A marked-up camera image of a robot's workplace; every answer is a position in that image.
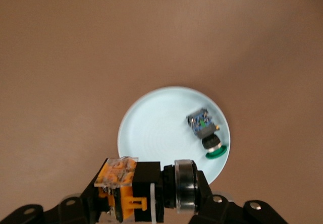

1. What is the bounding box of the blue switch green button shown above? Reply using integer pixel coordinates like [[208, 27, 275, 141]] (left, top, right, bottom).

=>
[[186, 107, 228, 159]]

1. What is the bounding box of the light blue round plate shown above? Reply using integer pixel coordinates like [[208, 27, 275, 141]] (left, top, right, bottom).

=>
[[117, 85, 231, 184]]

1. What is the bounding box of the orange push-button switch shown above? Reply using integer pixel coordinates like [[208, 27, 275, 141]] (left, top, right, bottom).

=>
[[94, 156, 201, 222]]

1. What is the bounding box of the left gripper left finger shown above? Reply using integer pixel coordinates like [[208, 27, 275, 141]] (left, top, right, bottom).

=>
[[0, 158, 110, 224]]

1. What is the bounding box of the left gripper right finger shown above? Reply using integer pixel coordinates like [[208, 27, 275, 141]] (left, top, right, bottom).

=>
[[193, 170, 301, 224]]

